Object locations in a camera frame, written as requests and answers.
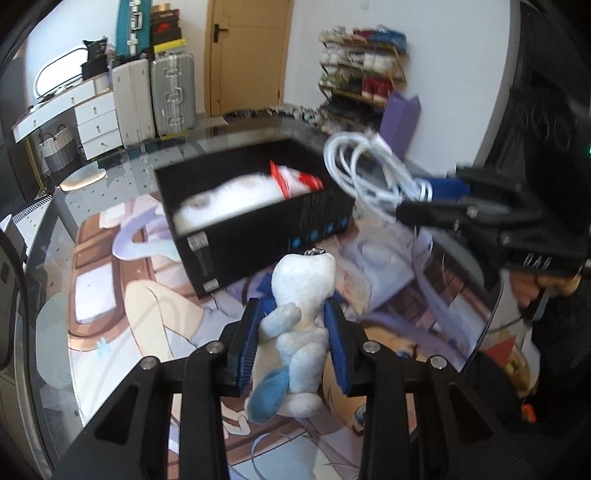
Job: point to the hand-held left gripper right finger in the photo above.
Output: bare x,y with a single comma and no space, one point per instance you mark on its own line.
339,353

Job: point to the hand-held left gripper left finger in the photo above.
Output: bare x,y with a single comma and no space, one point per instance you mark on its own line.
249,344

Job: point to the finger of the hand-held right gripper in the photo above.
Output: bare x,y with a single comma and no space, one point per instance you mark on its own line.
461,217
450,187

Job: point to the white and blue plush toy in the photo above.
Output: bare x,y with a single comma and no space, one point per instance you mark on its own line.
295,332

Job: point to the black cardboard box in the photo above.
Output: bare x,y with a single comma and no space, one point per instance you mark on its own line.
258,240

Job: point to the red and white packet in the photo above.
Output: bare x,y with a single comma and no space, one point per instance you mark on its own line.
295,182

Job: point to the person's right hand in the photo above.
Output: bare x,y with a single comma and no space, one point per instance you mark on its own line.
524,288

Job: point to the purple bag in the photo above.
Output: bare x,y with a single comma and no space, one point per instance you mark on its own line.
399,124

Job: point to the printed desk mat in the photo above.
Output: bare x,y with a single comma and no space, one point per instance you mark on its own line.
120,286

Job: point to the shoe rack with shoes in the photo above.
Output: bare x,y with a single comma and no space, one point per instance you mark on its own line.
364,74

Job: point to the black and white sneakers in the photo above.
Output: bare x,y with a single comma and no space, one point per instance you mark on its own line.
295,113

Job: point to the small orange object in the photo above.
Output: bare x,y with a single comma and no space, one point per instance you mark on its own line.
528,412

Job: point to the wooden door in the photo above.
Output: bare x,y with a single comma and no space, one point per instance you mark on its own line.
249,55

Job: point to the silver suitcase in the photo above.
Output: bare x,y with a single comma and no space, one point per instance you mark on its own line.
173,94

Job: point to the white suitcase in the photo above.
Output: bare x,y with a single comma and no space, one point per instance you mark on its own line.
134,104

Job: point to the white dresser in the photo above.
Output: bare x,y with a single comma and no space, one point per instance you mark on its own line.
97,120

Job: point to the woven basket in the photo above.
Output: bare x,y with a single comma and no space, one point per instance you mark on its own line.
57,150

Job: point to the black screen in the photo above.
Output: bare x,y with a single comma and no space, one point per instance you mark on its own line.
11,157

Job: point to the stack of shoe boxes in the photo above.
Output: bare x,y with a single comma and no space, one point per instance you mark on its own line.
167,32

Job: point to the black bag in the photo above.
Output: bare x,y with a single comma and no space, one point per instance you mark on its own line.
94,60

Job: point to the oval mirror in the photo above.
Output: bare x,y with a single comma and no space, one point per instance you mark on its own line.
62,74

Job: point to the teal suitcase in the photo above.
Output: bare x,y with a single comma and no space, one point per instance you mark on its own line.
133,27

